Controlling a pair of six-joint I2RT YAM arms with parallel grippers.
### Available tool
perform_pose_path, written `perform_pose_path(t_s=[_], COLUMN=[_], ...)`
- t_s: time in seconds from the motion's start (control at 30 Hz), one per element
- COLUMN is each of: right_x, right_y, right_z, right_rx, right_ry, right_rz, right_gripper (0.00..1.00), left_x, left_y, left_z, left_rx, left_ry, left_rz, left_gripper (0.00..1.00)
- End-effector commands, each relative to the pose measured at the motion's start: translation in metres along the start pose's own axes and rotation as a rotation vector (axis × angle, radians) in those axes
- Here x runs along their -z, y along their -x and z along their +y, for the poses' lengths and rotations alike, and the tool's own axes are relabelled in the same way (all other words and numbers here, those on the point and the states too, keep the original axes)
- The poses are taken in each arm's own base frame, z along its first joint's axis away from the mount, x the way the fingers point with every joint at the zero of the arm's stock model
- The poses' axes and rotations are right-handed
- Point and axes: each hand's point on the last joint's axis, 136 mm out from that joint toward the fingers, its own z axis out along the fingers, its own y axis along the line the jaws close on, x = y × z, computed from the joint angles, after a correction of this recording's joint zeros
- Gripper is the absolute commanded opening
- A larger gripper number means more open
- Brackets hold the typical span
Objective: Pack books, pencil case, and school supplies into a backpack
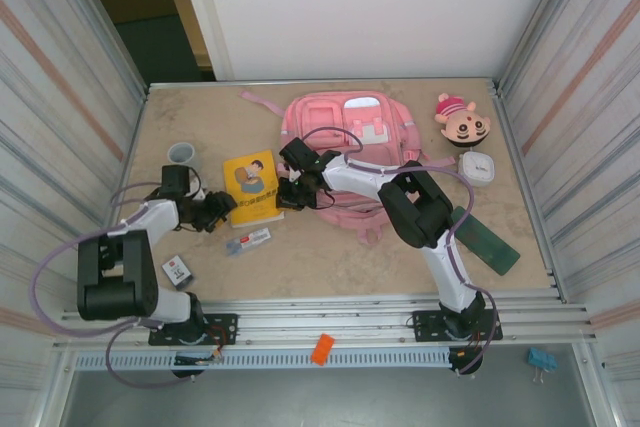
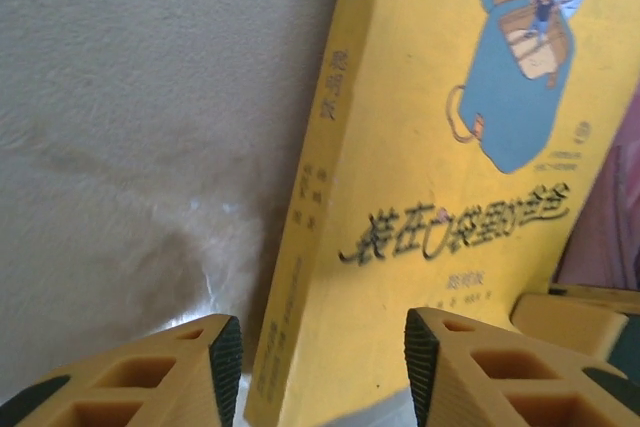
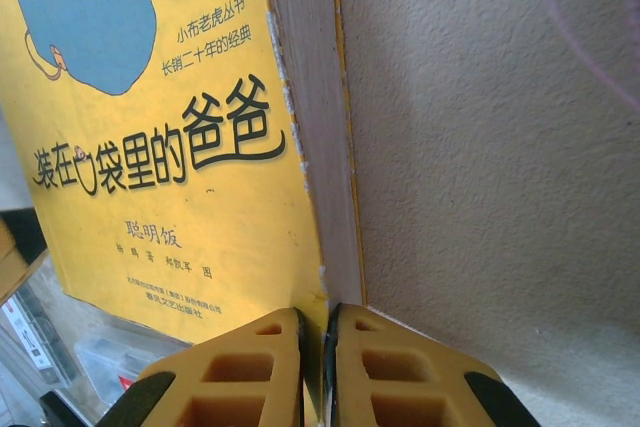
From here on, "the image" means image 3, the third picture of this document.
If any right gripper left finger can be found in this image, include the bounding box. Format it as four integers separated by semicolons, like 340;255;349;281
97;307;307;427

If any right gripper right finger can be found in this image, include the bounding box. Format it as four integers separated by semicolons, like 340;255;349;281
322;302;544;427

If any small white tube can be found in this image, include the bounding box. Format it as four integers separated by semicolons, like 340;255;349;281
74;331;196;406

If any yellow paperback book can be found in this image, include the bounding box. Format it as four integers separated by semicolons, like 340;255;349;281
0;0;370;427

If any black white card pack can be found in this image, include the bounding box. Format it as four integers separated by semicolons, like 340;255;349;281
0;296;51;383

